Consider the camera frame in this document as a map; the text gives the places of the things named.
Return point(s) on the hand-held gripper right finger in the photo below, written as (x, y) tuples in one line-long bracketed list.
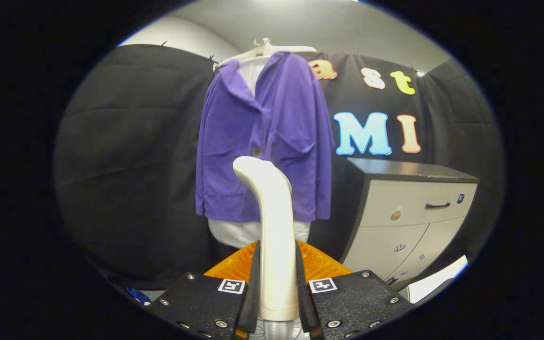
[(352, 302)]

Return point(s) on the blue object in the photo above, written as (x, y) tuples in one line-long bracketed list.
[(138, 295)]

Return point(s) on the small ceiling light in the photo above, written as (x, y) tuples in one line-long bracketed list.
[(420, 73)]

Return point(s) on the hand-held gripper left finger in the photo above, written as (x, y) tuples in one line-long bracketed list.
[(201, 302)]

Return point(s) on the white clothes hanger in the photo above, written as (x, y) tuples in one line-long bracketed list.
[(272, 48)]

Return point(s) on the white garment steamer head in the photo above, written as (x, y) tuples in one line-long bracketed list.
[(276, 236)]

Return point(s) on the purple jacket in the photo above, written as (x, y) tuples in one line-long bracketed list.
[(234, 141)]

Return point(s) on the white shirt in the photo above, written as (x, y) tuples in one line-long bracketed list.
[(239, 233)]

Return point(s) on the grey cabinet with black top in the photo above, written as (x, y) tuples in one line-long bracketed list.
[(395, 236)]

